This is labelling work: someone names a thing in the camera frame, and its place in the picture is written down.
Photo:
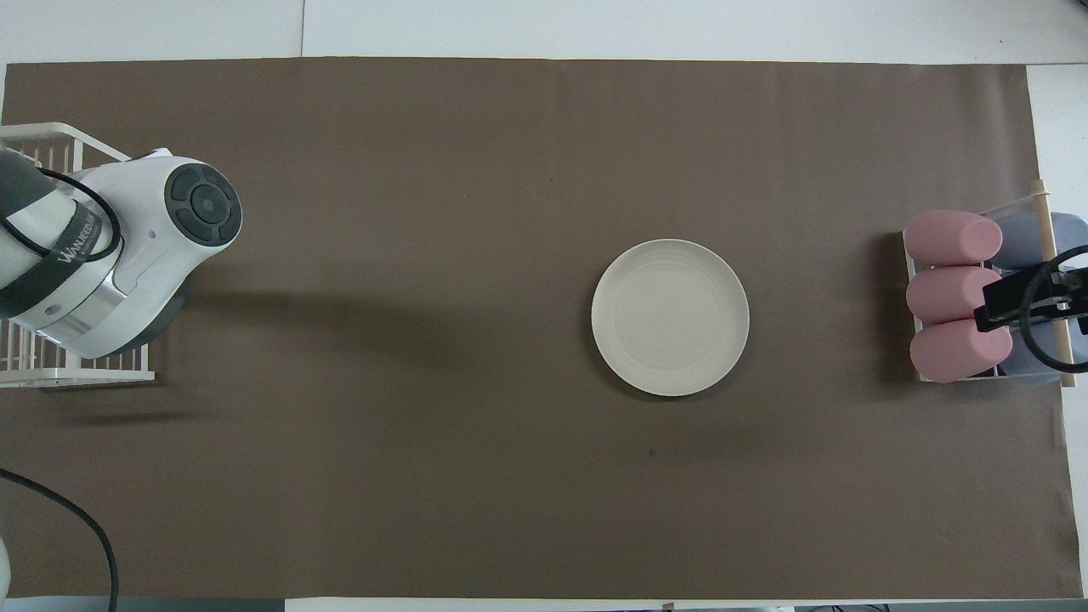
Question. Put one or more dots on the pink plastic cup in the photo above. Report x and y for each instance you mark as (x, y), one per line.
(948, 294)
(956, 353)
(952, 238)

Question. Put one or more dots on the round cream plate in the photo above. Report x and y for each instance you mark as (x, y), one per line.
(671, 318)

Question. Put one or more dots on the brown table mat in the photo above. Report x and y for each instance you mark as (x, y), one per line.
(382, 212)

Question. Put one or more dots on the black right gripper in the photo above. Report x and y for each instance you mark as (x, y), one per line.
(1073, 297)

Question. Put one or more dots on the blue plastic cup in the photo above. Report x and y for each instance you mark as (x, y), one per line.
(1020, 374)
(1011, 270)
(1024, 240)

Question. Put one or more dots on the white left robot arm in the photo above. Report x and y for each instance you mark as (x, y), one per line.
(136, 255)

